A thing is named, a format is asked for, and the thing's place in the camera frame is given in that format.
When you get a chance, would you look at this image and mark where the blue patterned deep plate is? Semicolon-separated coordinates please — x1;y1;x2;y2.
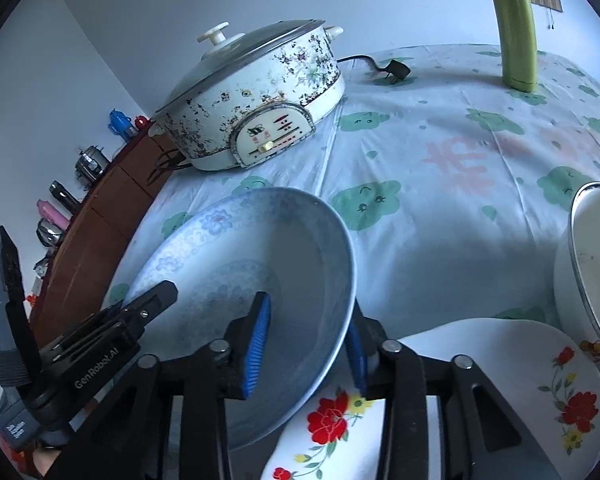
124;188;356;448

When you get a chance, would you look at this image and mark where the red flower white plate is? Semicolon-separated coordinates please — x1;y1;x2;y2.
260;316;600;480

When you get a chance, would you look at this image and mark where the white enamel bowl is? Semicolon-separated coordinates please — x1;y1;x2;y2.
554;182;600;362

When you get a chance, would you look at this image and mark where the brown wooden sideboard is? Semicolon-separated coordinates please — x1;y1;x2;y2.
30;128;174;348

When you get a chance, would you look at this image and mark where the steel kettle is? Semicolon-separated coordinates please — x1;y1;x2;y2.
36;218;65;248

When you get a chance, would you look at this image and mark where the pink thermos flask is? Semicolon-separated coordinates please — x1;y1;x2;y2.
36;200;70;231

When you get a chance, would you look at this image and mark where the black thermos flask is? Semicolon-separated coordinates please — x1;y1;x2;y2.
48;180;81;214

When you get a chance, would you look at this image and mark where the floral white tablecloth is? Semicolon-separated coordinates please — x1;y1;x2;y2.
101;43;600;480

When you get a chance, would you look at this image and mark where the steel rice cooker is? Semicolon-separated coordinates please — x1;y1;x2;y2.
76;145;110;185

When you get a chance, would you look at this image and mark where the blue water bottle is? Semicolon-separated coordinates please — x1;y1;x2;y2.
108;108;137;142

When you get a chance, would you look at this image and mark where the small red object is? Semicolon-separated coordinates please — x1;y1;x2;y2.
134;116;148;129

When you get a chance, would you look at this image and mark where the floral electric cooking pot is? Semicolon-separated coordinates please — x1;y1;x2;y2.
149;20;346;171

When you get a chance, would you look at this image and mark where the green thermos bottle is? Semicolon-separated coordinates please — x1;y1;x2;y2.
493;0;538;93

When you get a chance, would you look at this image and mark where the black power cord plug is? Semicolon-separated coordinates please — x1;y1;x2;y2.
337;55;412;84

